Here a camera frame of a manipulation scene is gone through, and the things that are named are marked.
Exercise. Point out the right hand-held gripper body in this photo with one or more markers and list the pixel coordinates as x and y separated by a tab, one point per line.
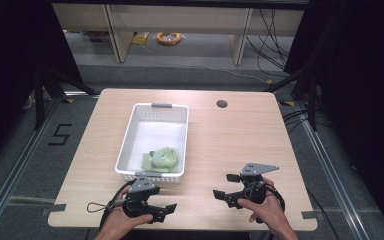
255	190

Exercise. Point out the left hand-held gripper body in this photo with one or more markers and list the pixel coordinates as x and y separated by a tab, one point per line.
136	205

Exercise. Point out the green plush toy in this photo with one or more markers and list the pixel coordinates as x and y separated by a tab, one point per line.
166	160

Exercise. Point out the white perforated plastic basket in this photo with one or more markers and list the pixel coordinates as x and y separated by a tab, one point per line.
156	133

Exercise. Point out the person's right hand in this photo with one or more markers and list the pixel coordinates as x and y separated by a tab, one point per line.
266	211

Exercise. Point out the person's left hand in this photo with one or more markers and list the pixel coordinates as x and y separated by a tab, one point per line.
120	223

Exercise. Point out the grey tape strip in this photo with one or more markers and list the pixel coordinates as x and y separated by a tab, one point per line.
309	215
58	208

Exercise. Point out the dark round table grommet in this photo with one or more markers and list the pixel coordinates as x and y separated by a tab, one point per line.
222	103

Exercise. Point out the yellow black floor tape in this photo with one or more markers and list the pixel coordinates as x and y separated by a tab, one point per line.
287	103
68	100

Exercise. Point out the black tape floor mark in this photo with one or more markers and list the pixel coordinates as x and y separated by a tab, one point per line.
63	134

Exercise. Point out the black metal stand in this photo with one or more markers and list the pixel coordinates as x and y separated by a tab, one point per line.
39	100
312	100

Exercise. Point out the black curtain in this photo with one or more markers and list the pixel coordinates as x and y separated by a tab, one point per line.
10	66
360	83

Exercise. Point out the yellow packet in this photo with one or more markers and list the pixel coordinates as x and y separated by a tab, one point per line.
140	39

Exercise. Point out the beige wooden shelf unit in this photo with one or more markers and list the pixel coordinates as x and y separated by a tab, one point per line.
180	20

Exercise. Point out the aluminium floor rail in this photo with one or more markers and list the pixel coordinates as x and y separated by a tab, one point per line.
329	168
19	166

